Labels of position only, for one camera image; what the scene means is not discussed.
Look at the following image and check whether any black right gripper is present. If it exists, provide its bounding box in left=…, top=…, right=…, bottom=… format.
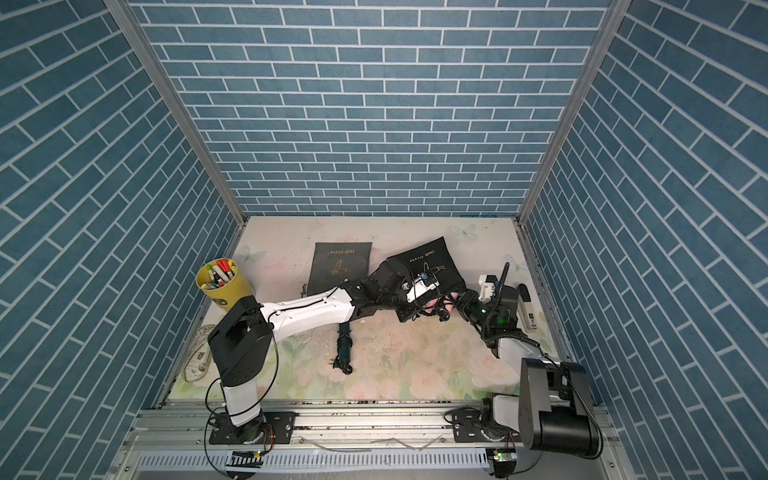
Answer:
left=449, top=288, right=498, bottom=330

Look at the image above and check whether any black hair dryer bag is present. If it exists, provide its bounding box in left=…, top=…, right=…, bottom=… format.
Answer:
left=386, top=237, right=466, bottom=298

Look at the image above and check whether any pink hair dryer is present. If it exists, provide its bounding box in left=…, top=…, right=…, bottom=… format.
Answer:
left=421, top=292, right=460, bottom=316

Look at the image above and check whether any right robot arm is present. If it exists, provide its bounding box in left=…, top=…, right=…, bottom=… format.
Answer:
left=455, top=283, right=604, bottom=459

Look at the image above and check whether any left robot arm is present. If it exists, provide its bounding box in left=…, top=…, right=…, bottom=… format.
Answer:
left=208, top=261, right=431, bottom=427

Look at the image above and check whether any grey hair dryer bag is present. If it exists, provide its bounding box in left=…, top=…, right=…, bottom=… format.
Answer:
left=306, top=242, right=372, bottom=295

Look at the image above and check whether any white black stapler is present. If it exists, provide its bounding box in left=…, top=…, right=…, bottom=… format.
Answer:
left=517, top=283, right=538, bottom=332

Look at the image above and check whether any red marker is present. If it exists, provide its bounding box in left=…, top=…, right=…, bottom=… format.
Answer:
left=217, top=259, right=232, bottom=274

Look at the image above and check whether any yellow pen holder cup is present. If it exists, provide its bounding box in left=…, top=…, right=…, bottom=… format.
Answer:
left=196, top=258, right=252, bottom=310

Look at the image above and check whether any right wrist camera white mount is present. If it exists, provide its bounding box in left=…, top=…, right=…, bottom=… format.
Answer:
left=478, top=274, right=499, bottom=304

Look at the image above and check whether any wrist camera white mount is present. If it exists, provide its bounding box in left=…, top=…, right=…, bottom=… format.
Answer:
left=402, top=271, right=440, bottom=305
left=478, top=274, right=499, bottom=304

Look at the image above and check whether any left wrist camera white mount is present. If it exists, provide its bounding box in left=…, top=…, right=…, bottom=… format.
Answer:
left=402, top=271, right=440, bottom=305

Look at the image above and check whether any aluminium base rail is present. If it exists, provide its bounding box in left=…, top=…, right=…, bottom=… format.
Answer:
left=106, top=401, right=635, bottom=479

